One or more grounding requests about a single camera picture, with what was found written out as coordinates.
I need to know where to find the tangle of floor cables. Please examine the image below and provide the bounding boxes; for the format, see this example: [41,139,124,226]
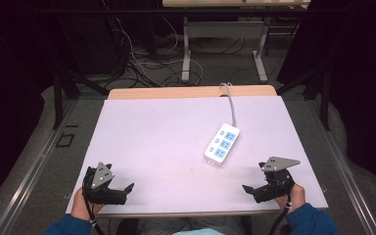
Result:
[99,0,246,89]

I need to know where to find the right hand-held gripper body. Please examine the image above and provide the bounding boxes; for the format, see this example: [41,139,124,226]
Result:
[253,156,302,205]

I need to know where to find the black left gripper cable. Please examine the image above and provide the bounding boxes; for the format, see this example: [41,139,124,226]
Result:
[82,182,106,235]

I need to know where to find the black metal stand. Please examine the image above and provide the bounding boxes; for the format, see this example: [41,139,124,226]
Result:
[275,63,333,132]
[52,63,111,131]

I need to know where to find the person's legs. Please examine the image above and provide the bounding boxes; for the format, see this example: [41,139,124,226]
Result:
[117,214,253,235]

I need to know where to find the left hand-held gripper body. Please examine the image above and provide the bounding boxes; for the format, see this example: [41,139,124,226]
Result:
[82,162,127,207]

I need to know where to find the desk with grey metal legs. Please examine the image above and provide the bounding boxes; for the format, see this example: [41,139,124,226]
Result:
[162,0,311,84]

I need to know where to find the person's right hand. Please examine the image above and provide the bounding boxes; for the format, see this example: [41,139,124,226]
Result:
[273,183,307,215]

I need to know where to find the white power strip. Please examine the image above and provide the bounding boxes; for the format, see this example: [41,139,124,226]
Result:
[204,122,242,167]

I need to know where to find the grey power strip cable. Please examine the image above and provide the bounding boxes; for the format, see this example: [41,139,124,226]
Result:
[219,81,238,128]

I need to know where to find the white table mat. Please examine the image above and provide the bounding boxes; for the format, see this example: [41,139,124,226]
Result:
[66,95,329,215]

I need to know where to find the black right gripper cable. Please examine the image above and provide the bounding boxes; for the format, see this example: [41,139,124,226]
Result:
[267,192,292,235]

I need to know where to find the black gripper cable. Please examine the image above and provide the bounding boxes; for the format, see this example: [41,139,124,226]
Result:
[267,192,292,235]
[82,182,106,235]

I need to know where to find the person's left hand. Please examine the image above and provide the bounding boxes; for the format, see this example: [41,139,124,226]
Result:
[70,187,105,222]

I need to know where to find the aluminium floor rail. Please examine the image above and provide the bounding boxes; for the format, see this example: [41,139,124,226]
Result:
[0,99,79,235]
[306,97,376,235]

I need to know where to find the black horizontal bar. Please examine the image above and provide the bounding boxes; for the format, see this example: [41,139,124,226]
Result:
[33,7,309,16]

